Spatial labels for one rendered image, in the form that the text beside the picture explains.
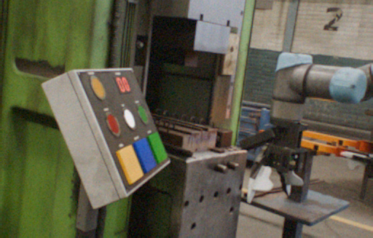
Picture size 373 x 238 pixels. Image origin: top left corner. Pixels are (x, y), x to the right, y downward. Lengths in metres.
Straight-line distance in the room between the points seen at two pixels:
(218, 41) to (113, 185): 0.82
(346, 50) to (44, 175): 8.01
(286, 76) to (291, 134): 0.13
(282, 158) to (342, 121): 8.20
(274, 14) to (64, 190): 8.56
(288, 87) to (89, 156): 0.46
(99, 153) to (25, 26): 0.84
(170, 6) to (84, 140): 0.70
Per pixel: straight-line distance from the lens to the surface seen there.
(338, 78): 1.02
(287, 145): 1.09
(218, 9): 1.62
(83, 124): 0.97
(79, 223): 1.21
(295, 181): 1.18
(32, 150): 1.72
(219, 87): 1.93
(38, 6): 1.70
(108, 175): 0.96
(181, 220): 1.56
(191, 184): 1.54
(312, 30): 9.46
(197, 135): 1.61
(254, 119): 5.32
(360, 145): 2.02
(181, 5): 1.51
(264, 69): 9.75
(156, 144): 1.19
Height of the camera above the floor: 1.27
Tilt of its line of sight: 8 degrees down
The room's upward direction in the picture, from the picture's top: 7 degrees clockwise
